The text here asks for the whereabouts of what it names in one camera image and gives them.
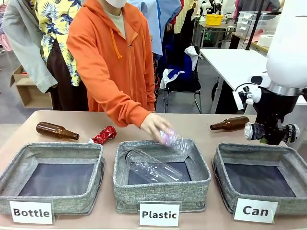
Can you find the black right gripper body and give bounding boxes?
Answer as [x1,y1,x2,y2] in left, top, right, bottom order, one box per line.
[254,86,307,129]

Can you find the crushed black silver can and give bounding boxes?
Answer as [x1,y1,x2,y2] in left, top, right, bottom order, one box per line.
[244,122,300,142]

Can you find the person's right forearm orange sleeve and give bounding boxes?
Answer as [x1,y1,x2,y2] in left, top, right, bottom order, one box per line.
[94,80,152,128]

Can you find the grey fabric basket can label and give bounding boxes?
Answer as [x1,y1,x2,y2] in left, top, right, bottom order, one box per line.
[212,143,307,216]

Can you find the white sign reading Can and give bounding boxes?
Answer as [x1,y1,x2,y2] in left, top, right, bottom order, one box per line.
[233,197,279,224]

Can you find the yellow plastic basket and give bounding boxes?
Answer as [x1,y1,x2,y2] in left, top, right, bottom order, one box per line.
[205,14,224,26]

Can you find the grey fabric basket plastic label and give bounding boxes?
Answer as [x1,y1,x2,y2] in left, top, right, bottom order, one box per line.
[113,139,212,214]

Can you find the crushed red can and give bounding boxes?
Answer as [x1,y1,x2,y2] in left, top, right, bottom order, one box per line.
[87,125,118,145]

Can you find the grey fabric basket bottle label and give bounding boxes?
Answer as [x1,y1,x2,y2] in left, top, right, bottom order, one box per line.
[0,142,106,216]

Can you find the person's right hand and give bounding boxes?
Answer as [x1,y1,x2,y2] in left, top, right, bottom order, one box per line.
[140,112,172,142]

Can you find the brown glass bottle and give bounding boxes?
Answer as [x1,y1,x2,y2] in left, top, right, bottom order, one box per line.
[210,116,250,132]
[36,121,80,141]

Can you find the white side table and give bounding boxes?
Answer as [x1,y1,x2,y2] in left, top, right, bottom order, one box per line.
[199,47,307,114]

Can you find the white tape roll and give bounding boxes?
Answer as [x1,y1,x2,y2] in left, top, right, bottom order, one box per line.
[257,34,274,48]

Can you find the black slanted pole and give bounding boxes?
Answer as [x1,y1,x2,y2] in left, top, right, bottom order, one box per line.
[245,0,265,51]

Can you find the black metal chair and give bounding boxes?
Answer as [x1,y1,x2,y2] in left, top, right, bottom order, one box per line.
[163,70,203,115]

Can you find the background metal leg table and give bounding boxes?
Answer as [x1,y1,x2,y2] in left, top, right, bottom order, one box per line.
[196,21,237,49]

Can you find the blue white clothes pile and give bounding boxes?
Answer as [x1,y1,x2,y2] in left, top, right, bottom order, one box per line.
[160,45,201,90]

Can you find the long clear plastic bottle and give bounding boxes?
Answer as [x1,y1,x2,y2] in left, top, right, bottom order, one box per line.
[124,149,184,184]

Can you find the white sign reading Plastic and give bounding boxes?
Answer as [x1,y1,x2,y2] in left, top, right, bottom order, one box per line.
[139,201,181,227]

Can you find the light blue hanging garment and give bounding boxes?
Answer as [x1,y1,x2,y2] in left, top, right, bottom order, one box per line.
[126,0,182,56]

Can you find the person in orange hoodie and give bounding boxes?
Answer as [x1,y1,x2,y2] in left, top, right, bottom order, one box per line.
[66,0,157,128]

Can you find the white face mask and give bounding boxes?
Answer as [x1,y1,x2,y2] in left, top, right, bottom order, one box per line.
[105,0,128,8]

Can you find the dark brown skirt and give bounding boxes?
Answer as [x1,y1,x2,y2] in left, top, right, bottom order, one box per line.
[46,39,90,112]

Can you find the yellow floral shirt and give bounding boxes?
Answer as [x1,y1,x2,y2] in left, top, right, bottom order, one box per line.
[28,0,83,87]

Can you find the cardboard box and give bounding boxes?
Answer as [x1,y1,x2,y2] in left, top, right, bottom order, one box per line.
[10,65,53,109]

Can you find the white sign reading Bottle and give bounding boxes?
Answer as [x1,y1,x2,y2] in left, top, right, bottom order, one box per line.
[9,199,54,225]

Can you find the grey cardigan garment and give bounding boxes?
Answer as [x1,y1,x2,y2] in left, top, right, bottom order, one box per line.
[2,0,59,94]

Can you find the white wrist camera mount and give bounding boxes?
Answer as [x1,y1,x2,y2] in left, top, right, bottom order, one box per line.
[232,82,262,111]

